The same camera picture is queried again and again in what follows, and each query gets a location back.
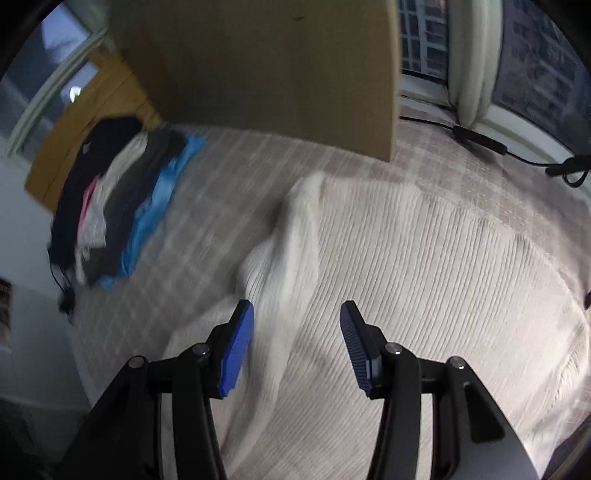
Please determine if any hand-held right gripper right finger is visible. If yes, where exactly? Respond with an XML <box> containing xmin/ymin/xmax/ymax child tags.
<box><xmin>339</xmin><ymin>301</ymin><xmax>539</xmax><ymax>480</ymax></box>

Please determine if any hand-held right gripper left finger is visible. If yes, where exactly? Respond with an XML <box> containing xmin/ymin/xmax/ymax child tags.
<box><xmin>58</xmin><ymin>299</ymin><xmax>256</xmax><ymax>480</ymax></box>

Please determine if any cream knit sweater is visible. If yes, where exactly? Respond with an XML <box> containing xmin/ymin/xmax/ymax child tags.
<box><xmin>161</xmin><ymin>172</ymin><xmax>591</xmax><ymax>480</ymax></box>

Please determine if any stack of folded clothes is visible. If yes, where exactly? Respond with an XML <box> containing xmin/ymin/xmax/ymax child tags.
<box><xmin>48</xmin><ymin>116</ymin><xmax>208</xmax><ymax>291</ymax></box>

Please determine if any light wooden panel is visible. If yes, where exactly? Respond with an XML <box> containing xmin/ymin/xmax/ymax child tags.
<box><xmin>108</xmin><ymin>0</ymin><xmax>402</xmax><ymax>162</ymax></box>

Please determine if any black cable with inline switch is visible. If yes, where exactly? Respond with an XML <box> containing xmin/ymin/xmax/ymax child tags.
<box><xmin>399</xmin><ymin>115</ymin><xmax>591</xmax><ymax>188</ymax></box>

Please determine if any yellow wooden bed frame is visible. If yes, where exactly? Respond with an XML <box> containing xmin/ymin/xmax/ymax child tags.
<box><xmin>25</xmin><ymin>50</ymin><xmax>162</xmax><ymax>213</ymax></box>

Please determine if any white window frame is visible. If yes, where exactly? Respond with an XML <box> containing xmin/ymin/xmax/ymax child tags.
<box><xmin>0</xmin><ymin>0</ymin><xmax>591</xmax><ymax>162</ymax></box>

